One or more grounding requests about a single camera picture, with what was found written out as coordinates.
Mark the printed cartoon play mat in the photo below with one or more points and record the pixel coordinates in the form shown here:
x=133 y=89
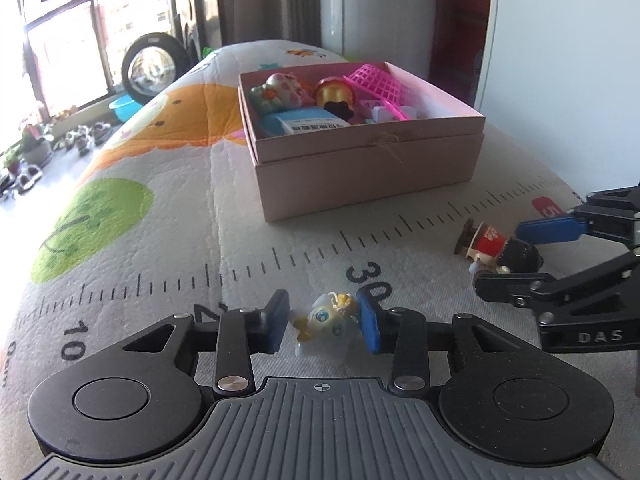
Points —
x=175 y=220

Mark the pink toy net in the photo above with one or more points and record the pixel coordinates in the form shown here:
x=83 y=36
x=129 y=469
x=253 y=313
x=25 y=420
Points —
x=375 y=80

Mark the white standing air conditioner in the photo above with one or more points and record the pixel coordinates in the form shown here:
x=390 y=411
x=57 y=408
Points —
x=375 y=10

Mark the yellow and pink cupcake toy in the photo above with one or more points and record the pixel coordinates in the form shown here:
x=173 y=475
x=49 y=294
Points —
x=332 y=92

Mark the small green object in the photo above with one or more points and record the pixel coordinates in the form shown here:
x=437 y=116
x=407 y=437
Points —
x=207 y=52

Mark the pink flowering potted plant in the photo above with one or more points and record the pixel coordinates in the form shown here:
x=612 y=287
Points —
x=35 y=145

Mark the small green potted plant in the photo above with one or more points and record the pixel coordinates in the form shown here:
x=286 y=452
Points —
x=10 y=160

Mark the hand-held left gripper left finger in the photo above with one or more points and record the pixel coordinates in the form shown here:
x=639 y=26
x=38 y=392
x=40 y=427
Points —
x=277 y=322

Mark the grey-brown curtain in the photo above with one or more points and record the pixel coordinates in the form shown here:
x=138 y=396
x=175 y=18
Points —
x=270 y=0

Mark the blue card box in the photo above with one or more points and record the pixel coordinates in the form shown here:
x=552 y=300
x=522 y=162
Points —
x=300 y=125

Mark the row of shoes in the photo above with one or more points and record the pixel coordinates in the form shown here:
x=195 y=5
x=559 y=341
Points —
x=80 y=137

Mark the pink pig figure toy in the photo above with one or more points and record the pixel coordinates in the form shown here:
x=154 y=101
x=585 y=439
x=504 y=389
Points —
x=285 y=90

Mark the yellow and white figure toy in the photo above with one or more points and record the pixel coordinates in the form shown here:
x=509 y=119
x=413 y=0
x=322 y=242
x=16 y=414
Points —
x=322 y=317

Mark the pink cardboard box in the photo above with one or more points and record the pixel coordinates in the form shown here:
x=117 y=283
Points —
x=360 y=175

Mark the red and black figure toy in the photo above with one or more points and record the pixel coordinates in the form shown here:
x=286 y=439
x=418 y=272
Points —
x=487 y=242

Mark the dark red object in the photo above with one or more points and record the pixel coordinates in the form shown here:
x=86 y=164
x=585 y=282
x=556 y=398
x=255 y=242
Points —
x=457 y=25

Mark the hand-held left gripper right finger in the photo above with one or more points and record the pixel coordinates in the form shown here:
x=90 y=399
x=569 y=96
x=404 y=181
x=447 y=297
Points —
x=369 y=325

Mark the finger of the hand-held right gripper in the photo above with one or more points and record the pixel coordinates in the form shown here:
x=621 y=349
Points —
x=575 y=305
x=545 y=227

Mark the blue plastic basin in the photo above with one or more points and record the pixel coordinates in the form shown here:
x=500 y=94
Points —
x=125 y=109

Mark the black window frame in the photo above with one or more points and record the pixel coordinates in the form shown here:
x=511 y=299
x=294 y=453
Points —
x=100 y=25

